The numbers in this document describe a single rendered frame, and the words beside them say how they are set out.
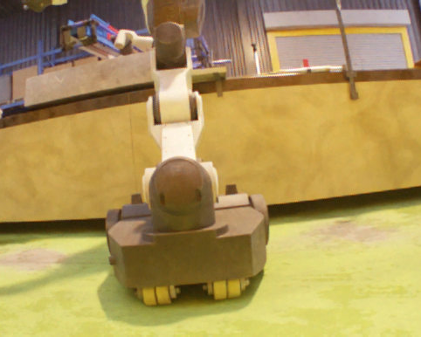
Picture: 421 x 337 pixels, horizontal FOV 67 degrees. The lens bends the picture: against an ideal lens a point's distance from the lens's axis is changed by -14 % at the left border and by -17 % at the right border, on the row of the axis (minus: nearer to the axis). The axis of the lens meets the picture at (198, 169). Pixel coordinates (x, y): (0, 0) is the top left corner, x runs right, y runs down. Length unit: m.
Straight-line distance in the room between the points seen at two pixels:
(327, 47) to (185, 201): 12.55
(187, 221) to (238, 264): 0.15
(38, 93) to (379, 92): 2.02
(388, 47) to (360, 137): 12.08
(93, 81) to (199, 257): 1.52
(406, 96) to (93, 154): 1.82
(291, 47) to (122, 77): 11.13
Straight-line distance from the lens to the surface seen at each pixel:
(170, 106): 1.30
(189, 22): 1.67
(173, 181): 0.81
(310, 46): 13.10
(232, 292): 0.88
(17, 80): 13.80
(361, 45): 13.62
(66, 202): 2.19
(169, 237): 0.82
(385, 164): 2.08
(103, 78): 2.14
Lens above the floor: 0.33
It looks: 1 degrees down
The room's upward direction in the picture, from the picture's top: 6 degrees counter-clockwise
